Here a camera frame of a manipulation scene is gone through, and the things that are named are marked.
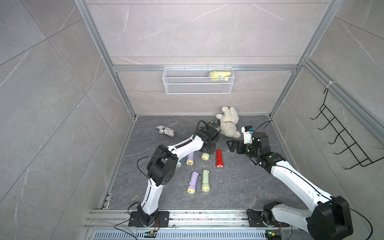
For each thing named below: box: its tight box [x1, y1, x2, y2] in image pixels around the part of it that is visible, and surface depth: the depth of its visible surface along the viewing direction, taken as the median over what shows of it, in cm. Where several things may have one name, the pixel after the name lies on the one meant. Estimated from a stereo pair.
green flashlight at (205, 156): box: [201, 152, 210, 161], surface depth 90 cm
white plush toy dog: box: [216, 106, 241, 139], surface depth 109 cm
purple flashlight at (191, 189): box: [187, 171, 199, 195], surface depth 85 cm
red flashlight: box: [216, 149, 224, 169], surface depth 95 cm
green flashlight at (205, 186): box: [201, 169, 210, 192], surface depth 85 cm
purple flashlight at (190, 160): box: [186, 152, 195, 166], surface depth 94 cm
